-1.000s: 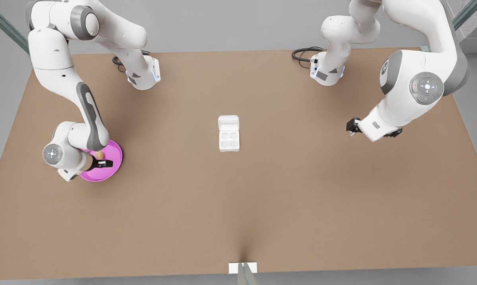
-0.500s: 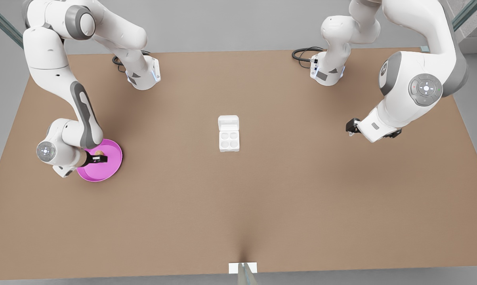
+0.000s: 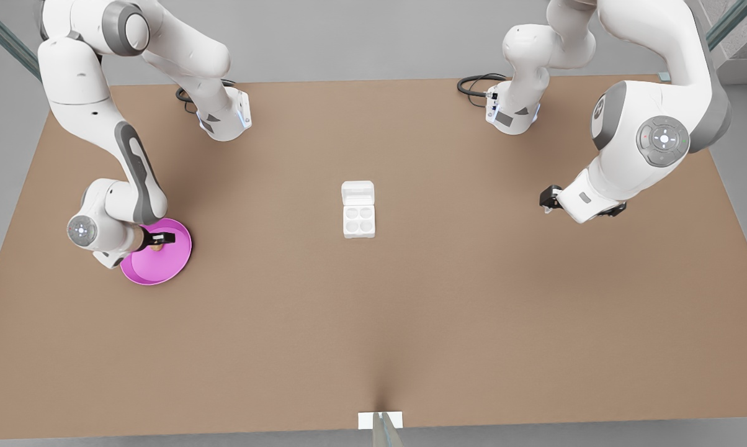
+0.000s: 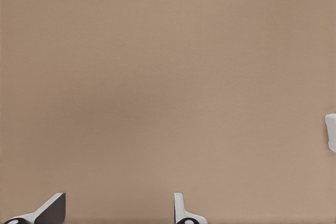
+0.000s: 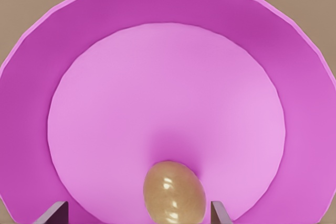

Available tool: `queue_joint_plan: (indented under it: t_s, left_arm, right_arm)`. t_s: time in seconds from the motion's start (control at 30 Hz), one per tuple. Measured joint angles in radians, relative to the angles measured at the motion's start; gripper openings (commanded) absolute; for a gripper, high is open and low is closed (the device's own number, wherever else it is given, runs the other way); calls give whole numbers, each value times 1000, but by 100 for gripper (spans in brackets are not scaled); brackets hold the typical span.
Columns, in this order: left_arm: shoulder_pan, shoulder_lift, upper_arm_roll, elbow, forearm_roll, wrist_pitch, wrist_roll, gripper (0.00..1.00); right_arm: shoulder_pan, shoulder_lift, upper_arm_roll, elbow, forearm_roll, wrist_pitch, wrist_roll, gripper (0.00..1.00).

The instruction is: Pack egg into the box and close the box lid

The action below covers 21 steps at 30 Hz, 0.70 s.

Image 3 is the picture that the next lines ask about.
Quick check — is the white egg box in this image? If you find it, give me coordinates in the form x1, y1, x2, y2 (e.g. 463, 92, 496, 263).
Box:
342, 204, 376, 239

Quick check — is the white egg box lid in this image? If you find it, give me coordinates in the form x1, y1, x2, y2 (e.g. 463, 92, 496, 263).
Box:
341, 181, 375, 207

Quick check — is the pink round plate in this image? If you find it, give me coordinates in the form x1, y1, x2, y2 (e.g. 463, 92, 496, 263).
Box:
120, 218, 193, 286

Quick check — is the black cable loop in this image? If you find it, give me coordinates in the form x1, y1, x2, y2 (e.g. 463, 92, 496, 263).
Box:
457, 73, 509, 108
176, 79, 238, 115

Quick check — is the silver frame post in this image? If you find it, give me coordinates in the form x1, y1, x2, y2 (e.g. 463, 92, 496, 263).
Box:
0, 5, 43, 83
705, 0, 747, 52
358, 411, 405, 447

